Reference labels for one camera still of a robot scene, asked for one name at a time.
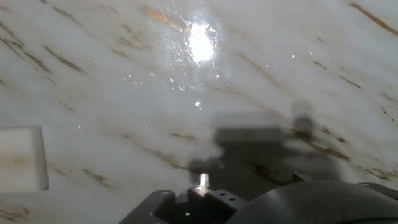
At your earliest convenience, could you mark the white sponge block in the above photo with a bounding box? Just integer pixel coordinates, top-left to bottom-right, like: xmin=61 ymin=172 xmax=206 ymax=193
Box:
xmin=0 ymin=125 xmax=50 ymax=193

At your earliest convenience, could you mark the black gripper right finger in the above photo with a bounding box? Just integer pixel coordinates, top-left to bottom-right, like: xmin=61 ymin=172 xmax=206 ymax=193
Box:
xmin=356 ymin=182 xmax=398 ymax=202

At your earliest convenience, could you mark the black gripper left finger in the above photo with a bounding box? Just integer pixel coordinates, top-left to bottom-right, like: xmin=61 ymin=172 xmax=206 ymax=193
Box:
xmin=119 ymin=173 xmax=248 ymax=224

